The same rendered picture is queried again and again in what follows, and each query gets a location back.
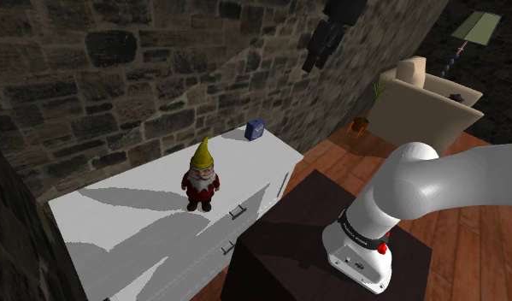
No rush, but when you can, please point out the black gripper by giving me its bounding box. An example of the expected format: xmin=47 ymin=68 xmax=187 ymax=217
xmin=301 ymin=0 xmax=368 ymax=74

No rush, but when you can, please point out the potted green plant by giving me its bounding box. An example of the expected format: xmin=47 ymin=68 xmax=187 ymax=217
xmin=349 ymin=79 xmax=392 ymax=139

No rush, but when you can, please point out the small blue box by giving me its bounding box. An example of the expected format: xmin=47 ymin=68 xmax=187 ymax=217
xmin=244 ymin=116 xmax=268 ymax=142

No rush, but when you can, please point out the beige armchair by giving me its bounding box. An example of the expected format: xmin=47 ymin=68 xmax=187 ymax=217
xmin=365 ymin=55 xmax=485 ymax=157

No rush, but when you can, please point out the floor lamp with green shade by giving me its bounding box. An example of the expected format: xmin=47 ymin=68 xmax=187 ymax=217
xmin=438 ymin=9 xmax=503 ymax=79

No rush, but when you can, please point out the garden gnome with yellow hat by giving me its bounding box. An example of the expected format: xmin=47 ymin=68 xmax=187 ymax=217
xmin=180 ymin=135 xmax=221 ymax=213

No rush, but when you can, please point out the dark robot stand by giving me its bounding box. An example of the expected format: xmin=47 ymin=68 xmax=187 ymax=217
xmin=220 ymin=168 xmax=433 ymax=301

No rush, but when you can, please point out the white chest of drawers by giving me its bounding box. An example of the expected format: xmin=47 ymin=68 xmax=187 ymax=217
xmin=48 ymin=124 xmax=305 ymax=301

